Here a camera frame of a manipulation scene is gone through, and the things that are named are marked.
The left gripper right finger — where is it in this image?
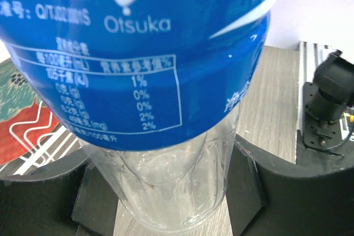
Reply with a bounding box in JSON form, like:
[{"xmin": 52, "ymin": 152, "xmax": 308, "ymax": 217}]
[{"xmin": 226, "ymin": 136, "xmax": 353, "ymax": 235}]

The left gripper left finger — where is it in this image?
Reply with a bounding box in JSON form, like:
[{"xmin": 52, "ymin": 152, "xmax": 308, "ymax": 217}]
[{"xmin": 1, "ymin": 149, "xmax": 118, "ymax": 235}]

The blue labelled plastic bottle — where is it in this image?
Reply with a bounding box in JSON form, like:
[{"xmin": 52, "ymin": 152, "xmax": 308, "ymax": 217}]
[{"xmin": 1, "ymin": 0, "xmax": 276, "ymax": 234}]

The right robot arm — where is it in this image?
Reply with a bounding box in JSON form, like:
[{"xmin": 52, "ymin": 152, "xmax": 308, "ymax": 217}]
[{"xmin": 305, "ymin": 50, "xmax": 353, "ymax": 123}]

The red teal plate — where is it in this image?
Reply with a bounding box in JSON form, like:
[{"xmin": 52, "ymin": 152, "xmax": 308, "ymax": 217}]
[{"xmin": 1, "ymin": 59, "xmax": 60, "ymax": 165}]

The white wire dish rack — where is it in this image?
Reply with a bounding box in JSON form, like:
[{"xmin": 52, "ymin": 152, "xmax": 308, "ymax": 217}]
[{"xmin": 0, "ymin": 100, "xmax": 84, "ymax": 176}]

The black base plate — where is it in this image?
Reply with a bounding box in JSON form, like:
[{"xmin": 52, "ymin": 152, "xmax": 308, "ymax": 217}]
[{"xmin": 296, "ymin": 82, "xmax": 353, "ymax": 173}]

